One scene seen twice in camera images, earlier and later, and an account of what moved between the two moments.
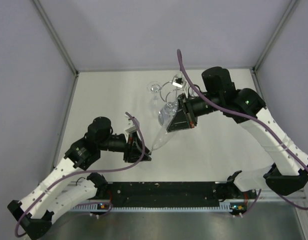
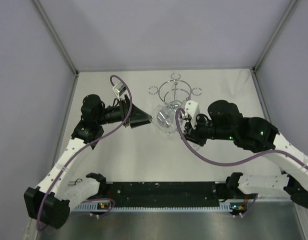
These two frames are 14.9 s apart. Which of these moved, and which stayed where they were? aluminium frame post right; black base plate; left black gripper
Moved: left black gripper
Stayed: aluminium frame post right; black base plate
